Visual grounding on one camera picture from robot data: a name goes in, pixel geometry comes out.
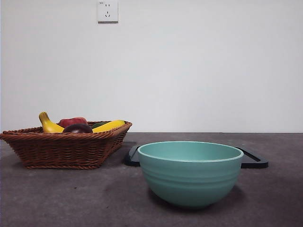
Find curved yellow banana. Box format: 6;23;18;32
38;112;65;133

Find dark purple plum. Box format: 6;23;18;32
62;123;94;134

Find dark rectangular tray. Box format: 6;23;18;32
125;145;269;169

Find teal bowl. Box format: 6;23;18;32
137;140;244;210

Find brown wicker basket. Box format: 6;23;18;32
0;121;133;170

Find dark green vegetable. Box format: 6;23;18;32
91;122;112;130

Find white wall socket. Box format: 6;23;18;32
98;0;119;24

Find red apple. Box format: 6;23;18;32
59;117;88;128

